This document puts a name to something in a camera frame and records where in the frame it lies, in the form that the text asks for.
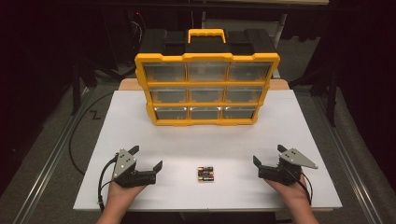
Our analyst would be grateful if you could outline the light grey box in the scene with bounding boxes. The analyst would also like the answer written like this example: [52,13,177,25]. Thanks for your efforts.
[201,12,288,41]

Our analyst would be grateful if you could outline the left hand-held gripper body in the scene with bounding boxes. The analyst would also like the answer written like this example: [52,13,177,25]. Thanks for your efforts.
[111,147,157,189]

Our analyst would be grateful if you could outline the bundle of hanging wires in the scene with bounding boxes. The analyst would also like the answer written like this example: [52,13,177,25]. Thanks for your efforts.
[130,10,147,50]

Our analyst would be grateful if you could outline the yellow black storage organizer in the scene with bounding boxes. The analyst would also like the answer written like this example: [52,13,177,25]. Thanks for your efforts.
[134,28,281,127]

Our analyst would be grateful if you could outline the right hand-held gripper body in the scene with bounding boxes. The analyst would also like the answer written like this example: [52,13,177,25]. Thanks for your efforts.
[258,147,319,187]

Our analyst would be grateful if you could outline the person's left hand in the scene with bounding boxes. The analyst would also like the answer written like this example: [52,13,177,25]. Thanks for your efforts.
[106,181,148,203]

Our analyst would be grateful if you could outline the light wooden board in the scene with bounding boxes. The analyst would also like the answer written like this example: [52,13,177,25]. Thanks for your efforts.
[119,77,290,91]

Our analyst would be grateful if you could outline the black floor cable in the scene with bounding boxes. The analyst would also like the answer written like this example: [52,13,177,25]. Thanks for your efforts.
[68,91,115,175]

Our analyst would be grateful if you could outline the person's right hand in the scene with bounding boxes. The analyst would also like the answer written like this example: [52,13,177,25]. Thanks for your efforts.
[263,178,310,207]

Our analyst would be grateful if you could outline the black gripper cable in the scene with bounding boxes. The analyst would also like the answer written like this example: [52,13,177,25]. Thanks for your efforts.
[97,154,120,213]
[289,169,313,206]

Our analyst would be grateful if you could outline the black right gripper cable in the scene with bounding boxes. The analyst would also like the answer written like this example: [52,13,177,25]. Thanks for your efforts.
[289,169,313,206]

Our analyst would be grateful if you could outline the group of clear drawers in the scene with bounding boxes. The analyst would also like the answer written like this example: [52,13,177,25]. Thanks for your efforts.
[143,62,274,120]

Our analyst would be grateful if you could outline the metal floor rail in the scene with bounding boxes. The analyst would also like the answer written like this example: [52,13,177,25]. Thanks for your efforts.
[12,88,92,224]
[312,92,386,224]

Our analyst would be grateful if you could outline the black metal stand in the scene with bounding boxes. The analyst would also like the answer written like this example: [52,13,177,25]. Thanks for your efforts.
[289,62,339,128]
[70,59,94,117]

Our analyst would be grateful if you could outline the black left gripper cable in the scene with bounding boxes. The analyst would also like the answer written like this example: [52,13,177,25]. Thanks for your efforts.
[97,154,120,213]

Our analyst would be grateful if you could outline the clear plastic drawer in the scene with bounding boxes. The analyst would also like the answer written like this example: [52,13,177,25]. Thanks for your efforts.
[222,105,258,120]

